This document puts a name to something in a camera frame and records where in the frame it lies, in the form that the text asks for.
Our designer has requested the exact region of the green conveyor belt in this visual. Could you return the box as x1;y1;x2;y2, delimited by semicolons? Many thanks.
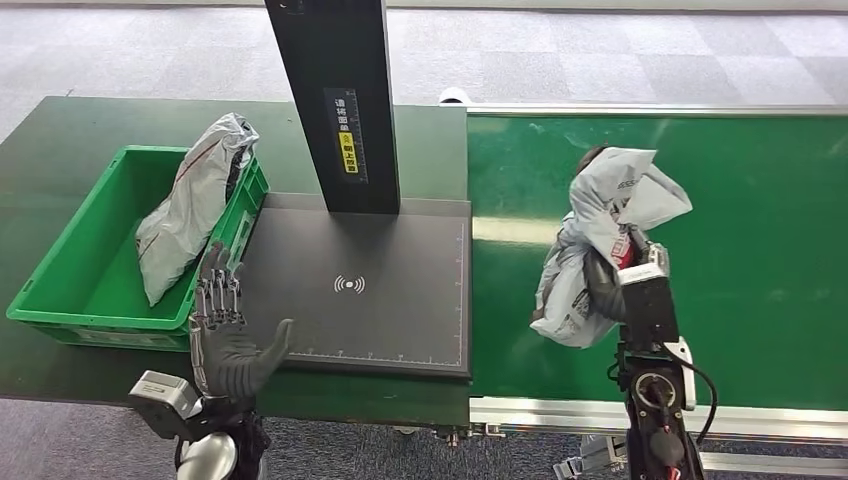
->
466;113;848;413

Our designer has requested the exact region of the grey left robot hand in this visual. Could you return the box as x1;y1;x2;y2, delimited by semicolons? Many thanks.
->
188;241;295;403

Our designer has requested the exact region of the grey package with red stripe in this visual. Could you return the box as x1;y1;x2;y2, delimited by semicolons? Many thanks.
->
135;111;261;308

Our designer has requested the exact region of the green plastic crate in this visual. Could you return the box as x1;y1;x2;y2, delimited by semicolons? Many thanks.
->
6;144;272;353

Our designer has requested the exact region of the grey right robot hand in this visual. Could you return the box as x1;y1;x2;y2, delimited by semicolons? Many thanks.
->
582;246;629;324

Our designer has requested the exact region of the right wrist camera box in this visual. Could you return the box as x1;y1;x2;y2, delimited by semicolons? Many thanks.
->
617;241;672;287

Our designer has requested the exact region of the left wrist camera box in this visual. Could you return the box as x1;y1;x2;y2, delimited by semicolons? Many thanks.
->
127;370;204;443

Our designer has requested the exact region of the aluminium conveyor frame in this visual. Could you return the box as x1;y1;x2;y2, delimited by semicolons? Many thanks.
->
433;86;848;480

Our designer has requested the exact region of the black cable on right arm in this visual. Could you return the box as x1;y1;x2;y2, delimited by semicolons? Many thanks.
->
661;343;720;446

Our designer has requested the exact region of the black scanner platform with ruler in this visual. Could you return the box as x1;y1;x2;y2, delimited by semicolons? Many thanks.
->
239;192;473;381

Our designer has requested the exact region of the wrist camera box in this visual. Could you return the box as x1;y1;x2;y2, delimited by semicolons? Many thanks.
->
127;370;204;443
617;241;672;287

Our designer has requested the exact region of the grey package with red print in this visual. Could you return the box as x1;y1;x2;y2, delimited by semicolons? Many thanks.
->
529;146;694;351

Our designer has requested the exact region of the black scanner column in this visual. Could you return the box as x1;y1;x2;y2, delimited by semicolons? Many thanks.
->
263;0;403;216

